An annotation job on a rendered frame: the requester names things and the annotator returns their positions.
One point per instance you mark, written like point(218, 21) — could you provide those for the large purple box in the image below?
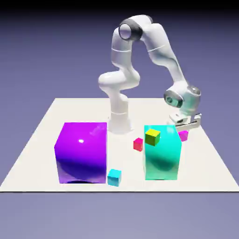
point(82, 149)

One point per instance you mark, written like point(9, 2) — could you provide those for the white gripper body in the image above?
point(186, 123)

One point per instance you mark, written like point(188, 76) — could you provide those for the large cyan box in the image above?
point(164, 155)

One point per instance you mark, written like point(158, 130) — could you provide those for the small yellow cube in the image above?
point(152, 137)

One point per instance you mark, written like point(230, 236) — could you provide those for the small cyan cube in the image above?
point(114, 177)

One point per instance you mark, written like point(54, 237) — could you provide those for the small red cube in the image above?
point(138, 144)

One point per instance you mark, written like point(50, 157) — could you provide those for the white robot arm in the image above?
point(121, 61)

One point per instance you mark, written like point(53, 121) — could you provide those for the small magenta cube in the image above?
point(184, 135)

